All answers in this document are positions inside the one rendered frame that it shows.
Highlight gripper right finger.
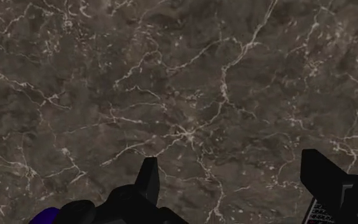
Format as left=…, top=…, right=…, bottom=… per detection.
left=299, top=148, right=358, bottom=224

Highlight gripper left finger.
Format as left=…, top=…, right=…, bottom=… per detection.
left=53, top=157, right=161, bottom=224

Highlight black remote control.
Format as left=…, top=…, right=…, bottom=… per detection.
left=301, top=196, right=336, bottom=224

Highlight purple rounded object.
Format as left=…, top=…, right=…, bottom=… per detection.
left=29, top=206, right=60, bottom=224

